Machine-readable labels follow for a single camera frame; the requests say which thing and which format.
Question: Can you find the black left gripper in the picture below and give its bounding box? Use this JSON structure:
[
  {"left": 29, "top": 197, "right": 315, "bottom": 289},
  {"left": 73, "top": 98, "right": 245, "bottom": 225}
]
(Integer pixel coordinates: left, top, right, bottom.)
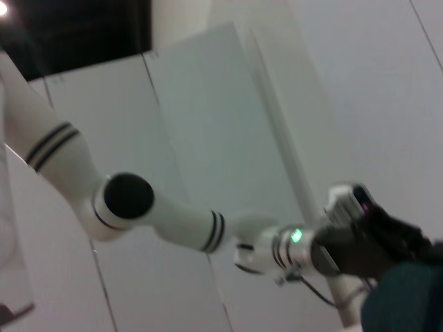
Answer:
[{"left": 311, "top": 204, "right": 434, "bottom": 278}]

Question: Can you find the dark teal insulated lunch bag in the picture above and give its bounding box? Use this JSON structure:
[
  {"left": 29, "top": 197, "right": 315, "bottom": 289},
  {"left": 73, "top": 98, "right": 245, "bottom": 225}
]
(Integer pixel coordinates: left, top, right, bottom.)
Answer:
[{"left": 361, "top": 261, "right": 443, "bottom": 332}]

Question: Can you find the black flat panel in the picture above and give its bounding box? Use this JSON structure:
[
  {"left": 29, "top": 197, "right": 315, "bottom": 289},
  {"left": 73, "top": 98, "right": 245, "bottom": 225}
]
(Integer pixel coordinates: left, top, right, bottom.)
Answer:
[{"left": 0, "top": 0, "right": 154, "bottom": 82}]

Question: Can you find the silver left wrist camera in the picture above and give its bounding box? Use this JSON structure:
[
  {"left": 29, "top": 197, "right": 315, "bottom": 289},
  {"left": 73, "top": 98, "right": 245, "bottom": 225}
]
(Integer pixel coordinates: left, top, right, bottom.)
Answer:
[{"left": 324, "top": 182, "right": 381, "bottom": 224}]

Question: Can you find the grey left arm cable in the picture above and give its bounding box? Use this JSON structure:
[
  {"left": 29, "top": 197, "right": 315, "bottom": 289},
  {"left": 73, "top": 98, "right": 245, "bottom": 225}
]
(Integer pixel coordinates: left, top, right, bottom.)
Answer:
[{"left": 276, "top": 264, "right": 339, "bottom": 307}]

